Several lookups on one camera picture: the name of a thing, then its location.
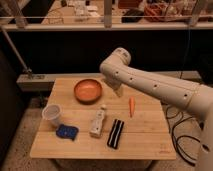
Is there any blue sponge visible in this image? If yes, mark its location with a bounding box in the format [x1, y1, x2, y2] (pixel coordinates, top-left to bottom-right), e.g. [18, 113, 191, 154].
[56, 124, 79, 140]

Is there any wooden table board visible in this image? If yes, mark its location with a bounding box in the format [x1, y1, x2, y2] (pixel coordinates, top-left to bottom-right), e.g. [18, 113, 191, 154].
[30, 78, 176, 160]

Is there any red basket on shelf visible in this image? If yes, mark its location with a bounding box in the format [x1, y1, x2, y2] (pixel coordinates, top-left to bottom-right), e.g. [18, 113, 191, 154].
[144, 4, 177, 22]

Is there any white squeeze bottle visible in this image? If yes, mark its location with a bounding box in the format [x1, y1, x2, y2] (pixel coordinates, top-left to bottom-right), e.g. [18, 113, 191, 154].
[89, 104, 107, 138]

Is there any orange ceramic bowl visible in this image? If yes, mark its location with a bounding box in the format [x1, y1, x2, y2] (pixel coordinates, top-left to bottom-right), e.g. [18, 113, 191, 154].
[74, 79, 102, 104]

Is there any orange carrot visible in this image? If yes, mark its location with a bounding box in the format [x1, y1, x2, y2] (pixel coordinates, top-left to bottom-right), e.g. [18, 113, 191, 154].
[129, 97, 135, 117]

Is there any metal frame rail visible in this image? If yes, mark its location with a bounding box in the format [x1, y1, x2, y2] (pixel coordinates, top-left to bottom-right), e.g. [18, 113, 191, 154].
[0, 16, 213, 31]

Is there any black white striped cloth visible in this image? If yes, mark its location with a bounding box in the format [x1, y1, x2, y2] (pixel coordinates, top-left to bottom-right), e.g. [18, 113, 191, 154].
[107, 119, 124, 149]

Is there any black cable on floor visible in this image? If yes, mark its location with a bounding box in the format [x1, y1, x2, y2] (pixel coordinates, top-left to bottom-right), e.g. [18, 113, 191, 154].
[164, 104, 203, 167]

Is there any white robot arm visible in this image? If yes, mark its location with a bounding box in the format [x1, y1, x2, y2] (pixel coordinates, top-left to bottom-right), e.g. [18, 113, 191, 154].
[100, 48, 213, 171]

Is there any diagonal metal strut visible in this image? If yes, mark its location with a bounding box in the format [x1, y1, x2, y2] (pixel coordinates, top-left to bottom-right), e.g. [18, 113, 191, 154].
[1, 26, 32, 77]

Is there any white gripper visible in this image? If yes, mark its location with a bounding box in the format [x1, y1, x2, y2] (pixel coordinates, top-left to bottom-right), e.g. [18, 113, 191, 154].
[104, 78, 123, 97]

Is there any black object on shelf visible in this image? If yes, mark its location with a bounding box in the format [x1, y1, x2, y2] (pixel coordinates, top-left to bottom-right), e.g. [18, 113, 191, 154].
[121, 9, 144, 23]

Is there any white plastic cup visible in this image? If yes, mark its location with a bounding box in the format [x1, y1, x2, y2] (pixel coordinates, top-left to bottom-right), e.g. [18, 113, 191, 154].
[42, 104, 61, 127]

